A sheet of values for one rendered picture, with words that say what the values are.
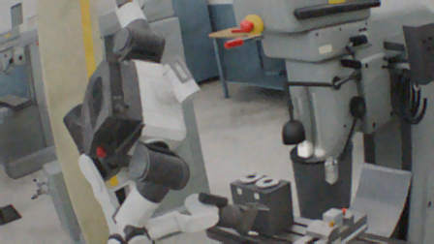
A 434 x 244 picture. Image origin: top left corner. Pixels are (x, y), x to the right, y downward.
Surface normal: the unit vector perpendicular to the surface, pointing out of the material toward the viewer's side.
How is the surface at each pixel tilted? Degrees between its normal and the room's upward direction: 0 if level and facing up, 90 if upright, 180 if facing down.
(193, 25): 90
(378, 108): 90
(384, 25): 90
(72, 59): 90
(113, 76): 58
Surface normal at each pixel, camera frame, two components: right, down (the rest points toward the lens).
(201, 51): 0.59, 0.11
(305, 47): -0.79, 0.29
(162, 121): 0.57, -0.48
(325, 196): -0.13, 0.35
